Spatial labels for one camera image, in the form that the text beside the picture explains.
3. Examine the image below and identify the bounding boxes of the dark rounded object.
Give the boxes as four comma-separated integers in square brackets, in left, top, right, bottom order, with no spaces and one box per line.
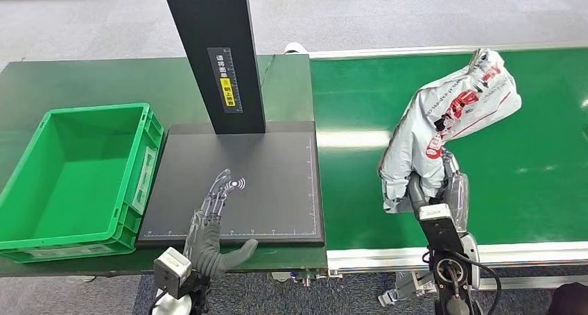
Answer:
[546,282,588,315]

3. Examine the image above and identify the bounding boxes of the thin black table cable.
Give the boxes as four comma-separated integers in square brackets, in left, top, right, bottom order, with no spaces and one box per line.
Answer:
[259,54,277,91]

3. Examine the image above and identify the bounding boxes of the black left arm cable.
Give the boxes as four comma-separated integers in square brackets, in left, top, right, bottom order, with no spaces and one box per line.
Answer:
[148,288,172,315]

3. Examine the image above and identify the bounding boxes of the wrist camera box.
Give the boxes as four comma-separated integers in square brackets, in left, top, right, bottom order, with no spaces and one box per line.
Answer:
[152,246,193,300]
[418,203,465,255]

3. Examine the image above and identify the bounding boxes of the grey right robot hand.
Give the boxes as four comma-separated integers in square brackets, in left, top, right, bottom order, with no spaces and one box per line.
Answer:
[406,149,470,234]

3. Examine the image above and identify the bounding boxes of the grey metal clamp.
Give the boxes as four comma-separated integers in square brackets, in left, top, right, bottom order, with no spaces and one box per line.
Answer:
[377,270,436,308]

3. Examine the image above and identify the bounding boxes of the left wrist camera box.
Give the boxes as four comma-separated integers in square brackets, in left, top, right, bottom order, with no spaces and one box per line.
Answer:
[152,246,193,300]

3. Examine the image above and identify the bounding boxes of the green conveyor belt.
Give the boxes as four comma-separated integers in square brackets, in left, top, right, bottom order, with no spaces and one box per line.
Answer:
[310,47,588,252]

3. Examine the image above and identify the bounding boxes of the black scanner column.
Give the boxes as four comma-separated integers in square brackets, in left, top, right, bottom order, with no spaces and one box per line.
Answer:
[159,0,267,135]

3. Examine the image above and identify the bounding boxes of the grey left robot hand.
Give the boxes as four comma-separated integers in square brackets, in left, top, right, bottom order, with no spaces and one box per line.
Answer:
[183,168,260,278]

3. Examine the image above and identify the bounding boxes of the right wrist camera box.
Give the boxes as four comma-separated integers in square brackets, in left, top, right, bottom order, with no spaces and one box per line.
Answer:
[418,203,465,255]

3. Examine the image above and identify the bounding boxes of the black and yellow label sticker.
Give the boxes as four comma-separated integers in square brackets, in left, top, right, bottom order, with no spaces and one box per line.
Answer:
[207,46,244,114]

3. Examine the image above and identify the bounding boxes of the green plastic crate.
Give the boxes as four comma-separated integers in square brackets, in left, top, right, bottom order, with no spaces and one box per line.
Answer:
[0,103,165,264]

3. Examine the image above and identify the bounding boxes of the aluminium conveyor frame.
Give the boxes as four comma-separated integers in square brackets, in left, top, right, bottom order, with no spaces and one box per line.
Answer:
[307,40,588,296]

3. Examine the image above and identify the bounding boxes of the dark green table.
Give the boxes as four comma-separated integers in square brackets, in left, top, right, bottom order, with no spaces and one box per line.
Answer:
[0,53,329,278]

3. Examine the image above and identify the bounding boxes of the black scanner base plate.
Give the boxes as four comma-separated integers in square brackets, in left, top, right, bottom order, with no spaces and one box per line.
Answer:
[136,120,326,248]

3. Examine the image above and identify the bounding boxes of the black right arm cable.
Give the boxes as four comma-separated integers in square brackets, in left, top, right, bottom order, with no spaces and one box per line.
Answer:
[452,252,503,315]

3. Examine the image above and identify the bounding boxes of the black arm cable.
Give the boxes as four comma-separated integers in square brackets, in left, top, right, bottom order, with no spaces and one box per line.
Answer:
[452,252,503,315]
[148,288,172,315]

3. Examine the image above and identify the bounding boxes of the metal bracket under table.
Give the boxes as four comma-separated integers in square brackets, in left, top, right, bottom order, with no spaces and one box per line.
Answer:
[270,267,344,288]

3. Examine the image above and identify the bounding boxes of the white red-printed package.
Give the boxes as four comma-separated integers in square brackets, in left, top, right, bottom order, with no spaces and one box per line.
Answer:
[377,48,524,216]

